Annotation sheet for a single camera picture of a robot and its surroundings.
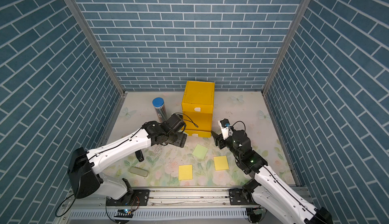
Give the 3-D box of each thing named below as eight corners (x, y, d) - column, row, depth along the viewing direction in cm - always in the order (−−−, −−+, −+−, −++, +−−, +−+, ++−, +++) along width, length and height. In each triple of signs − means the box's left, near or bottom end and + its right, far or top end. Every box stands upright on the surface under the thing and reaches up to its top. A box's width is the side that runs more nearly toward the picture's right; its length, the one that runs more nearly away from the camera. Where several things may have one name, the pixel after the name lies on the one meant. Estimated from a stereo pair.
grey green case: (129, 172, 83) (127, 171, 81) (132, 167, 85) (130, 165, 83) (147, 178, 82) (146, 176, 79) (150, 172, 84) (148, 170, 81)
